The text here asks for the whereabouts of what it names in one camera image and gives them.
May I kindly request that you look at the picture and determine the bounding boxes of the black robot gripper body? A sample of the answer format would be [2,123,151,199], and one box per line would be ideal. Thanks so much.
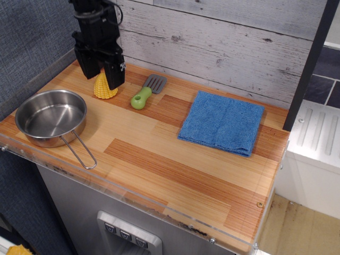
[71,2,123,62]

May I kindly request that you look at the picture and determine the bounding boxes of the white toy sink unit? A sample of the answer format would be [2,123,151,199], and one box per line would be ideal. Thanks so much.
[275,100,339,218]

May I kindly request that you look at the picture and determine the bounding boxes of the yellow toy on floor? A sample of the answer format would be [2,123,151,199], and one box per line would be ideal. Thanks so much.
[6,245,32,255]

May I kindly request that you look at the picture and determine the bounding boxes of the dark right frame post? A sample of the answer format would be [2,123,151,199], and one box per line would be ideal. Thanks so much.
[283,0,339,131]

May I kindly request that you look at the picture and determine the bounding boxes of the steel pan with wire handle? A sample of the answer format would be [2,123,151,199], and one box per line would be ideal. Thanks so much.
[15,90,97,169]

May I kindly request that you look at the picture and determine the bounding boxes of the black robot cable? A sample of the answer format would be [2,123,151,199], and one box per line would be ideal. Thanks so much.
[106,0,124,27]

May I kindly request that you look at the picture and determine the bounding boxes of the yellow toy corn cob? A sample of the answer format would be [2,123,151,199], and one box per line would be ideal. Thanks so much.
[93,72,118,99]

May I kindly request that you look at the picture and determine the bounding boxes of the green handled grey toy spatula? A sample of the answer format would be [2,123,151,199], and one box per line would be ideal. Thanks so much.
[130,74,167,110]

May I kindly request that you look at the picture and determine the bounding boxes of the blue folded cloth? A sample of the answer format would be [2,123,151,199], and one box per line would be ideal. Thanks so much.
[178,91,265,157]

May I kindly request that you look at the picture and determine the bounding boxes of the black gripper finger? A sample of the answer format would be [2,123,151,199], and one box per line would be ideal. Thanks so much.
[74,47,101,79]
[104,54,125,90]

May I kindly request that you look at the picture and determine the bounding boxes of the clear acrylic table edge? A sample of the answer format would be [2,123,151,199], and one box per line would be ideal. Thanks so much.
[1,126,288,254]

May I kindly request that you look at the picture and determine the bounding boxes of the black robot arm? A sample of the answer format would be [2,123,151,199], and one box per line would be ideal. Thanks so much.
[69,1,125,90]

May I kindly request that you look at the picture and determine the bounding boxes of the silver dispenser button panel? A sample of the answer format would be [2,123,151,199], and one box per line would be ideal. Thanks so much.
[97,210,163,254]

